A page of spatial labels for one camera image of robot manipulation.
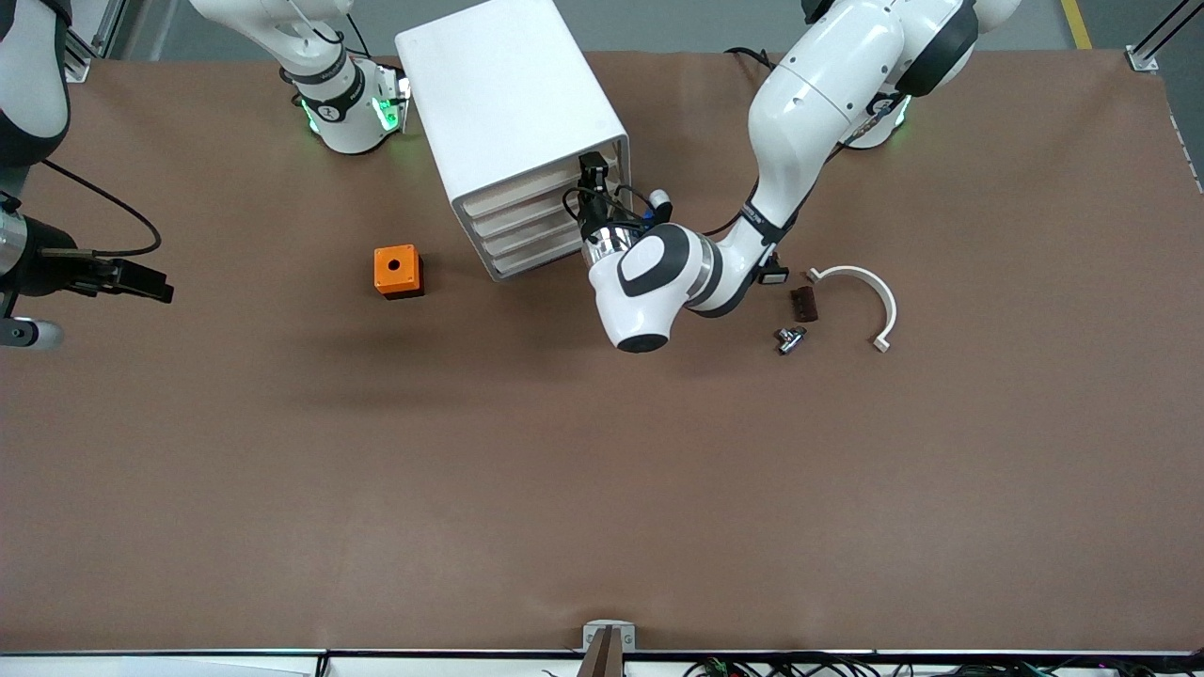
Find white plastic tray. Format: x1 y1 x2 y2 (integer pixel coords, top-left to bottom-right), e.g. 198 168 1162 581
457 144 628 224

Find brown tapered bar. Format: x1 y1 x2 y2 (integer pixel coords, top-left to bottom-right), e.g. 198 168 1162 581
576 627 624 677

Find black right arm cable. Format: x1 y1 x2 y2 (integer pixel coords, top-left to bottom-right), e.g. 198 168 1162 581
40 158 163 258

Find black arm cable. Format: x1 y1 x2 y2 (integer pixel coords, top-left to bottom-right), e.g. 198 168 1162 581
562 44 782 241
40 158 163 258

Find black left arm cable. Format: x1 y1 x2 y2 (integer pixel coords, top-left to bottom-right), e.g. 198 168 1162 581
562 44 782 241

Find aluminium frame profile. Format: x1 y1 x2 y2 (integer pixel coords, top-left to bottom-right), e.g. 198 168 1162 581
64 0 128 84
1126 0 1204 73

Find orange button enclosure box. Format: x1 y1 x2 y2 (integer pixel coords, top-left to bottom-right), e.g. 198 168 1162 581
372 244 425 301

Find white half-ring pipe clamp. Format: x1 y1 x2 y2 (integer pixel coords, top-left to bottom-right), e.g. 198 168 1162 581
805 264 898 354

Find grey metal bracket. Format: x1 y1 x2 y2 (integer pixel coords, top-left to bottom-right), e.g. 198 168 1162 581
581 619 638 677

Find tangled black cables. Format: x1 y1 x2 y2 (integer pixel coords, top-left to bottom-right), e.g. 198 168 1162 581
682 652 1204 677

